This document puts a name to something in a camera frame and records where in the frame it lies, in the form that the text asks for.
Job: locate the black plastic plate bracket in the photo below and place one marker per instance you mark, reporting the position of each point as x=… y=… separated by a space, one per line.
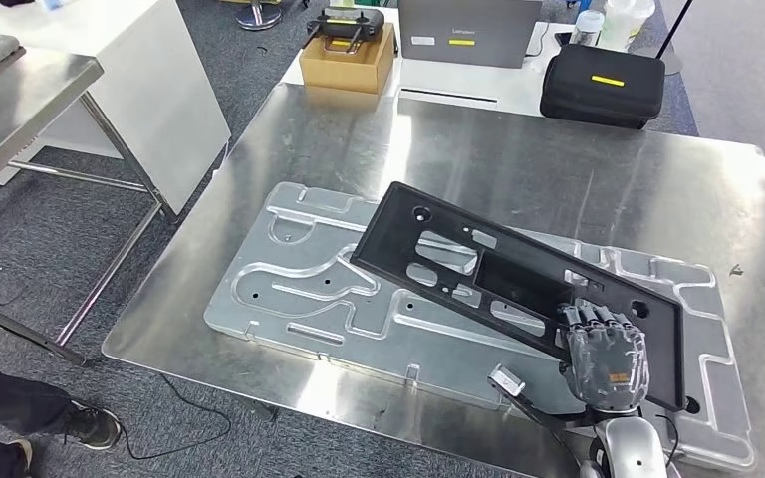
x=396 y=244

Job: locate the white table with metal frame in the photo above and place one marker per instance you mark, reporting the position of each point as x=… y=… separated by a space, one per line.
x=158 y=99

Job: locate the white desk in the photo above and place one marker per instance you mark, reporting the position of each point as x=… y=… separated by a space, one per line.
x=461 y=82

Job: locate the black case with yellow label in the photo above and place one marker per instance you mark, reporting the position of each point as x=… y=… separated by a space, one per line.
x=603 y=99

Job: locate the black pole stand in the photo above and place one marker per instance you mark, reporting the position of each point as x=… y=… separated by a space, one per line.
x=669 y=39

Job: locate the black handheld controller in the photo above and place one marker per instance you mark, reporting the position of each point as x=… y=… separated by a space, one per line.
x=349 y=23

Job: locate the stamped silver metal plate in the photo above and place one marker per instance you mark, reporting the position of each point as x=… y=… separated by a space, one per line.
x=303 y=284

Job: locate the white plastic jug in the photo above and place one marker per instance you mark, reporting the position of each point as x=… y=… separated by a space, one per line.
x=623 y=23

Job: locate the clear plastic bottle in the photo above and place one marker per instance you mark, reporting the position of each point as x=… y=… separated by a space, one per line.
x=586 y=29

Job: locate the person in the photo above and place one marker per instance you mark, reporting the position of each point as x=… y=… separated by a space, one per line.
x=6 y=402

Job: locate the brown cardboard box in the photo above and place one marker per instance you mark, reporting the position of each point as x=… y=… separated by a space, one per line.
x=346 y=72

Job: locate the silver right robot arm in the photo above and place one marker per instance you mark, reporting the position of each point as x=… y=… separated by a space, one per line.
x=630 y=448

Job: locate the grey laptop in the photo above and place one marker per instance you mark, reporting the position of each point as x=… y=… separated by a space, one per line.
x=468 y=23

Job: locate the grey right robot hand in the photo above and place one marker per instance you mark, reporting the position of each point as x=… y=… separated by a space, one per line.
x=610 y=363

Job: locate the chrome stool base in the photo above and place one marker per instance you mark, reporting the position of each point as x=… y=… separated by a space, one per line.
x=257 y=14

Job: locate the stainless steel workbench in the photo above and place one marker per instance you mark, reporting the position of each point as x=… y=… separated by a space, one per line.
x=488 y=152

